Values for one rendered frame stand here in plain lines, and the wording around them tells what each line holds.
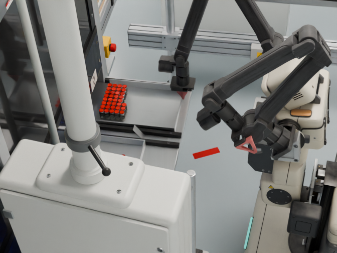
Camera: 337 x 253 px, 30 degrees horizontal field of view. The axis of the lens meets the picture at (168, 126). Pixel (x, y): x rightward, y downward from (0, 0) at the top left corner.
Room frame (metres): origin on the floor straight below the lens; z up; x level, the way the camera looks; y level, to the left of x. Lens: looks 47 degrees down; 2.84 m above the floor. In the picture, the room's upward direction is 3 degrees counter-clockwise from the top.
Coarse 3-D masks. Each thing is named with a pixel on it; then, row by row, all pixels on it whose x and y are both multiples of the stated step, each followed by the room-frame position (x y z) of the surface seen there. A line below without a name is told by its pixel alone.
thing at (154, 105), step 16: (112, 80) 2.09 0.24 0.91; (128, 96) 2.01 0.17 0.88; (144, 96) 2.01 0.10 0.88; (160, 96) 2.00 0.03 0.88; (176, 96) 2.00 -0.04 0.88; (128, 112) 1.91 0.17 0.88; (144, 112) 1.91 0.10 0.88; (160, 112) 1.90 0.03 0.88; (176, 112) 1.90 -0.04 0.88; (144, 128) 1.80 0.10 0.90; (160, 128) 1.79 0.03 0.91
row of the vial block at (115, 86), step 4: (116, 84) 2.05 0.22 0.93; (112, 88) 2.02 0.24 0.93; (116, 88) 2.04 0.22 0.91; (112, 92) 2.00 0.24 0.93; (112, 96) 1.97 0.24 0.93; (108, 100) 1.95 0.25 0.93; (112, 100) 1.95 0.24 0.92; (108, 104) 1.92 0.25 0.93; (108, 108) 1.90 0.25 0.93; (104, 112) 1.89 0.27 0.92; (108, 112) 1.89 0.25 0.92; (108, 116) 1.88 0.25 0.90
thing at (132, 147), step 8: (104, 136) 1.75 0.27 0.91; (112, 136) 1.75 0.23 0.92; (104, 144) 1.74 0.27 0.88; (112, 144) 1.74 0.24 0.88; (120, 144) 1.73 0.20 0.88; (128, 144) 1.73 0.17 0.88; (136, 144) 1.72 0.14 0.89; (144, 144) 1.71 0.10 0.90; (112, 152) 1.69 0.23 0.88; (120, 152) 1.69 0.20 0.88; (128, 152) 1.69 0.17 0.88; (136, 152) 1.68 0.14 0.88
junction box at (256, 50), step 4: (252, 44) 2.73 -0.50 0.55; (256, 44) 2.73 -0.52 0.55; (260, 44) 2.73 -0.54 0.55; (252, 48) 2.70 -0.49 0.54; (256, 48) 2.69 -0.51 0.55; (260, 48) 2.69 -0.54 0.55; (252, 52) 2.69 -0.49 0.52; (256, 52) 2.69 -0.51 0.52; (260, 52) 2.68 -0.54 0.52; (252, 56) 2.69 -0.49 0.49; (256, 56) 2.69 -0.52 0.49
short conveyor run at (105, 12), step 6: (102, 0) 2.64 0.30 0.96; (108, 0) 2.67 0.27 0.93; (114, 0) 2.76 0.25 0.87; (102, 6) 2.63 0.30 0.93; (108, 6) 2.65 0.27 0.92; (102, 12) 2.57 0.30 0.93; (108, 12) 2.64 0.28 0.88; (102, 18) 2.53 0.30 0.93; (108, 18) 2.62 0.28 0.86; (102, 24) 2.52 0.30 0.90; (102, 30) 2.51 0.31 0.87
